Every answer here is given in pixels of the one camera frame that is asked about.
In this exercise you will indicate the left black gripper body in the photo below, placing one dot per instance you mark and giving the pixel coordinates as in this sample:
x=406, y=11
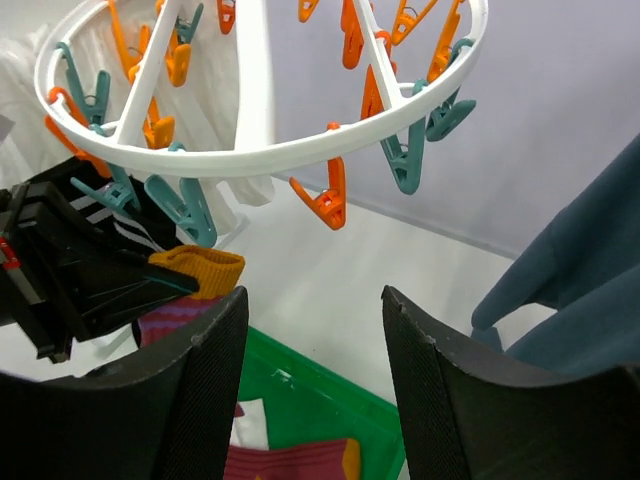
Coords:
x=63, y=280

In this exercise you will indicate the black sock with white stripes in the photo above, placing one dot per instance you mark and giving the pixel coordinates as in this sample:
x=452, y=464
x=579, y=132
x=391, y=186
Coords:
x=60, y=176

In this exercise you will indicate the maroon orange sock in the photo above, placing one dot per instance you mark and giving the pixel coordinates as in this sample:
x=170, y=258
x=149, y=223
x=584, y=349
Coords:
x=334, y=459

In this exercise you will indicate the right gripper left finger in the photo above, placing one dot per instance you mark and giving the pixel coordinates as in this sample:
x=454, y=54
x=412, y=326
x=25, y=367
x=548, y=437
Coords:
x=162, y=412

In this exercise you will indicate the green plastic tray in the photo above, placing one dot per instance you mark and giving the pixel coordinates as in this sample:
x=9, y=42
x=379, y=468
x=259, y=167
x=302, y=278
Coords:
x=305, y=402

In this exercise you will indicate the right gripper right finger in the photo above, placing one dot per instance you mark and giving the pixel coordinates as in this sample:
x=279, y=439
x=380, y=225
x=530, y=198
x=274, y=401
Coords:
x=469, y=412

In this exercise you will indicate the teal front clothes peg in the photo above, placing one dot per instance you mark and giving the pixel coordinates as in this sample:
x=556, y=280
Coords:
x=117, y=196

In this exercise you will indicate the white garment on hanger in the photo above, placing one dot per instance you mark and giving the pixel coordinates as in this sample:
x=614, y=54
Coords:
x=205, y=108

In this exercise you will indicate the white round clip hanger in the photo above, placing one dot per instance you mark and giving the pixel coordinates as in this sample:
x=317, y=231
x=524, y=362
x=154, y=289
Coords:
x=255, y=152

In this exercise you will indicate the blue sweater on hanger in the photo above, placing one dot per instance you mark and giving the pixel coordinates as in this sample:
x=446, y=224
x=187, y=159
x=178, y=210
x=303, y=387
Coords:
x=585, y=266

